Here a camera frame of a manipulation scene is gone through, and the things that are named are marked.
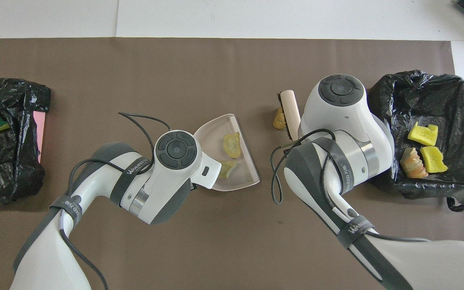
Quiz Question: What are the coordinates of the brown oval cork-like chunk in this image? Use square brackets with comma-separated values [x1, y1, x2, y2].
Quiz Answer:
[272, 106, 287, 131]

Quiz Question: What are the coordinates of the pale oval foam chunk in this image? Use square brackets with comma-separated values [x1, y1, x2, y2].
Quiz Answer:
[222, 131, 243, 159]

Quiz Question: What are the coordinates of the brown paper table mat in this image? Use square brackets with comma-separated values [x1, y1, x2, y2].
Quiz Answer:
[0, 37, 464, 290]

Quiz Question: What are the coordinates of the pale angular foam chunk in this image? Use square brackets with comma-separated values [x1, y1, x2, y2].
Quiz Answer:
[217, 160, 238, 179]

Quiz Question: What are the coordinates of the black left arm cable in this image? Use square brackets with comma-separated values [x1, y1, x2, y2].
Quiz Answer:
[58, 112, 173, 290]

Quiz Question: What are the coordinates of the pale orange-tinted foam chunk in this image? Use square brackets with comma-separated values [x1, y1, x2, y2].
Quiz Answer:
[400, 147, 429, 179]

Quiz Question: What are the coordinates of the yellow sponge chunk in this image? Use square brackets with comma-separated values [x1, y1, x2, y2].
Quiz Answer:
[419, 146, 449, 174]

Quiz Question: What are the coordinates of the black trash bag over pink bin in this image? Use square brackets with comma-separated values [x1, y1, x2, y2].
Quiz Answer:
[0, 78, 51, 206]

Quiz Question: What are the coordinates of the beige plastic dustpan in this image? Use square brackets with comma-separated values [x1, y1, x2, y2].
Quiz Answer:
[193, 114, 261, 192]

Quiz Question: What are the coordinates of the pink plastic bin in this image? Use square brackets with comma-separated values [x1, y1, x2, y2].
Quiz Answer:
[33, 112, 46, 164]

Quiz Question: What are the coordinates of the beige brush with black bristles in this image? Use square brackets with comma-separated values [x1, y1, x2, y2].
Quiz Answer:
[277, 89, 302, 142]

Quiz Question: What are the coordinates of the black trash bag lined bin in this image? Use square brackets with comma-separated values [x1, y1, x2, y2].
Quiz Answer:
[367, 70, 464, 212]

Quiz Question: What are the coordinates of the boot-shaped green yellow sponge piece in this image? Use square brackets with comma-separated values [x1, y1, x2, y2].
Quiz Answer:
[407, 121, 439, 147]

